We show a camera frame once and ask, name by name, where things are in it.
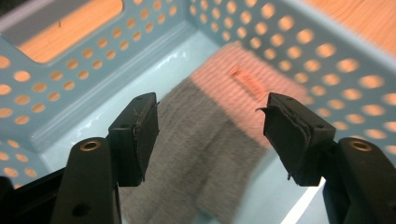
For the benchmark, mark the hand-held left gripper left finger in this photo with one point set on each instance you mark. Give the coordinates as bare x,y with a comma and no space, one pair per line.
130,149

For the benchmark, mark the light blue perforated plastic basket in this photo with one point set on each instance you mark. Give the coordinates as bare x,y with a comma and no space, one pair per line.
149,77

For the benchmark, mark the grey and pink knitted glove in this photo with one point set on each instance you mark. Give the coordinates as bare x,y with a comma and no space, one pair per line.
202,143

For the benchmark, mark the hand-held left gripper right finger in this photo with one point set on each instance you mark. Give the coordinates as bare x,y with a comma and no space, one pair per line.
295,143

